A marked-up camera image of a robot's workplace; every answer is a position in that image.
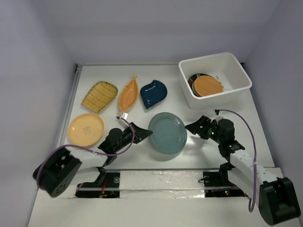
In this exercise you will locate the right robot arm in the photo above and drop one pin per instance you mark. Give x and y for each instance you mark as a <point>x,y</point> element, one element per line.
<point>274,197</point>

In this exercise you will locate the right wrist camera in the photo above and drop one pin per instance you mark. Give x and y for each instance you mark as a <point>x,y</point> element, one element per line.
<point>219,115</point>

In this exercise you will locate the white plastic bin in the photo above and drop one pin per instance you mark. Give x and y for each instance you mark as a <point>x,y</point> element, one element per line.
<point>222,66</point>

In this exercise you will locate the aluminium side rail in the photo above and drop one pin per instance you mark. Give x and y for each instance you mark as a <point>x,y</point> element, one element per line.
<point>64,107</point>

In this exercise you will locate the dark blue leaf dish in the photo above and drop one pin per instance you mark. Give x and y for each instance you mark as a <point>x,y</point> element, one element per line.
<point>153,93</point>

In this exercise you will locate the yellow green bamboo-pattern plate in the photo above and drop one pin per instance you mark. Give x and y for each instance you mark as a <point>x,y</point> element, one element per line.
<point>99,96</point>

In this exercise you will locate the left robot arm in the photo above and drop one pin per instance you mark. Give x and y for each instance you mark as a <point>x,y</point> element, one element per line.
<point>62,168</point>

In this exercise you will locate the yellow round plate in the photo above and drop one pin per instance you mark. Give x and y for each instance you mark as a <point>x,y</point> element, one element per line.
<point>86,130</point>

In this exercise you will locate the orange woven round plate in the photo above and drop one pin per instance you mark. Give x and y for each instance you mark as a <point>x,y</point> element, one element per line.
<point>207,85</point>

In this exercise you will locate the white front panel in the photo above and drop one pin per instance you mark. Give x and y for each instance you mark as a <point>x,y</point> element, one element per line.
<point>143,212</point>

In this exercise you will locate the striped rim round plate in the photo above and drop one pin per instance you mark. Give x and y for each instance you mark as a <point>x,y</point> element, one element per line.
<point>191,81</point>

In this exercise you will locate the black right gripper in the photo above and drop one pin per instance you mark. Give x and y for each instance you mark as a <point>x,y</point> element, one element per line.
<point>204,121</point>

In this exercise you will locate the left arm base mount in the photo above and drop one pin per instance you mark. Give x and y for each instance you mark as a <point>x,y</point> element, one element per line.
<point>106,186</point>

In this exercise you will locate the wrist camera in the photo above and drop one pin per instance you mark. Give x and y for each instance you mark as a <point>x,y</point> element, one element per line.
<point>219,115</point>
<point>122,117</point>

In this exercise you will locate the orange leaf-shaped plate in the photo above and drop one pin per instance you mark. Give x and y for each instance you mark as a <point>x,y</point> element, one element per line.
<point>129,95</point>

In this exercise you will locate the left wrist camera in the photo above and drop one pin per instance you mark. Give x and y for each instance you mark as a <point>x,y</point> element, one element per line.
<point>122,117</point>

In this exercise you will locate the teal round ceramic plate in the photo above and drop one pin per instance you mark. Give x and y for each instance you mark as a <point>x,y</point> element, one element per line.
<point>169,135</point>

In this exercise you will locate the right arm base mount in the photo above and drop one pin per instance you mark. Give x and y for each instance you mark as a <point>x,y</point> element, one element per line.
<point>217,185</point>

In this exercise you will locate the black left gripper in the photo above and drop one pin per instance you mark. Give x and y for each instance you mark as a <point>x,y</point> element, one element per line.
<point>140,134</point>

